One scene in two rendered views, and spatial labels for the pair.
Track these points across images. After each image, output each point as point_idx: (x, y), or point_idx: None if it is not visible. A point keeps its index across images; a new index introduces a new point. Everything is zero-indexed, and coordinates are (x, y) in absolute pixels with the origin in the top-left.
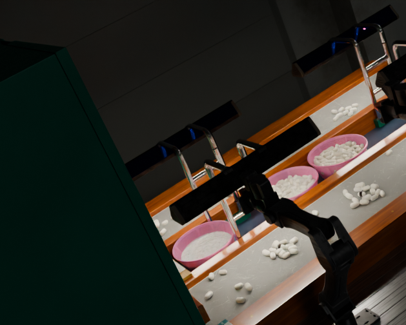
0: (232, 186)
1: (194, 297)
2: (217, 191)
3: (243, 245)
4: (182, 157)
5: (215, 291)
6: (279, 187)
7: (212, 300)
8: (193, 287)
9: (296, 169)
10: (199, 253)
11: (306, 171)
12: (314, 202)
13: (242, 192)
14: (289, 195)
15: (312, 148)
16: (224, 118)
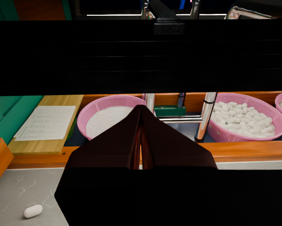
0: (151, 77)
1: (28, 190)
2: (101, 66)
3: (141, 159)
4: (147, 8)
5: (50, 207)
6: (228, 108)
7: (28, 224)
8: (48, 170)
9: (258, 102)
10: (108, 123)
11: (268, 111)
12: (266, 162)
13: (58, 189)
14: (235, 126)
15: None
16: (225, 6)
